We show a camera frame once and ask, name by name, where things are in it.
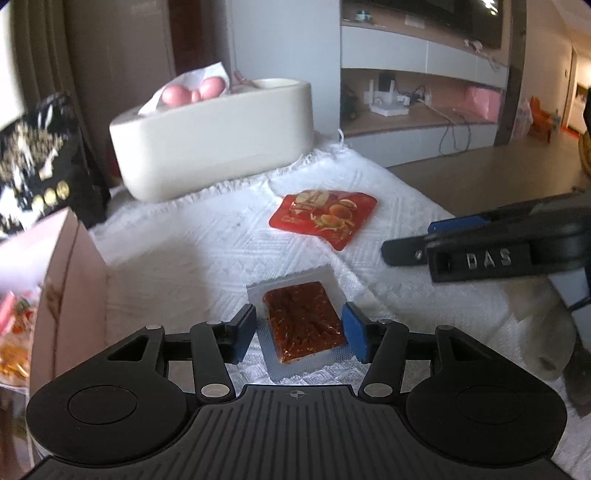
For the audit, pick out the pink paper bag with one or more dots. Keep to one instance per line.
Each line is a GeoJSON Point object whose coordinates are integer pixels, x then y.
{"type": "Point", "coordinates": [485, 104]}

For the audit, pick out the brown wooden post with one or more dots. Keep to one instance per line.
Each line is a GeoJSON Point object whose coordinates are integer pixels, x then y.
{"type": "Point", "coordinates": [512, 69]}

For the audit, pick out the black snack bag gold print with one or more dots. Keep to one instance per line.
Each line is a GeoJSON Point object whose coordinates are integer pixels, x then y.
{"type": "Point", "coordinates": [41, 161]}

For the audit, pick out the cream tissue box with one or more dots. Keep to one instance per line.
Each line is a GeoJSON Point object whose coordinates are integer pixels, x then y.
{"type": "Point", "coordinates": [207, 138]}

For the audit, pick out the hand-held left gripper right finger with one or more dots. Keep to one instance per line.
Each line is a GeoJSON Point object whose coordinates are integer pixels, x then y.
{"type": "Point", "coordinates": [355, 332]}

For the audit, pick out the red pastry snack packet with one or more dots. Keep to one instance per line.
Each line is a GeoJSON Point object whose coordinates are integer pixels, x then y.
{"type": "Point", "coordinates": [323, 217]}

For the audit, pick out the white textured tablecloth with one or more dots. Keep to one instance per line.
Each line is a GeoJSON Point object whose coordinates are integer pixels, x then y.
{"type": "Point", "coordinates": [194, 240]}

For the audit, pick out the white tissue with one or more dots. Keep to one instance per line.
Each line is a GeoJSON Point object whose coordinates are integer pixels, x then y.
{"type": "Point", "coordinates": [203, 74]}

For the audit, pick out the clear spicy strips packet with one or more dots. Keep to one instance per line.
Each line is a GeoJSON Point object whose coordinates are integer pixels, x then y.
{"type": "Point", "coordinates": [304, 323]}

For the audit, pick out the white router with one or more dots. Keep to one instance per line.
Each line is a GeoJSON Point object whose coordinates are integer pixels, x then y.
{"type": "Point", "coordinates": [388, 110]}

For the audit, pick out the orange toy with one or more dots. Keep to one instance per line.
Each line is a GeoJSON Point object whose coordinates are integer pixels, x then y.
{"type": "Point", "coordinates": [545, 117]}

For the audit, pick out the black television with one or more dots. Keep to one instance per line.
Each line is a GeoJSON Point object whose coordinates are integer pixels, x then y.
{"type": "Point", "coordinates": [438, 14]}

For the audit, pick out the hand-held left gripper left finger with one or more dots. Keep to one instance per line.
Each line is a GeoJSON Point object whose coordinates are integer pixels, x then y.
{"type": "Point", "coordinates": [244, 332]}

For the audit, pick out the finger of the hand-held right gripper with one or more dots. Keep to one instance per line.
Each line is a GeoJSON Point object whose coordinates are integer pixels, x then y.
{"type": "Point", "coordinates": [485, 258]}
{"type": "Point", "coordinates": [455, 222]}

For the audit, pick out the beige curtain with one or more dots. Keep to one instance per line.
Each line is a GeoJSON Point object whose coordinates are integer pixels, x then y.
{"type": "Point", "coordinates": [115, 55]}

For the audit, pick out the white television cabinet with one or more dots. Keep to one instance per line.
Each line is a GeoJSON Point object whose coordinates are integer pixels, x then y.
{"type": "Point", "coordinates": [392, 50]}

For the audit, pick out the pink bow ornament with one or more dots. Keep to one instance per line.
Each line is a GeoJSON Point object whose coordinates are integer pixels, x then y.
{"type": "Point", "coordinates": [178, 94]}

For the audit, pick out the pink cardboard box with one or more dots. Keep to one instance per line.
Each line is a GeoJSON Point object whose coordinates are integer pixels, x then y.
{"type": "Point", "coordinates": [69, 286]}

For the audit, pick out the person's right hand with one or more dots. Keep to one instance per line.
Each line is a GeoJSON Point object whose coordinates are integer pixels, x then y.
{"type": "Point", "coordinates": [545, 323]}

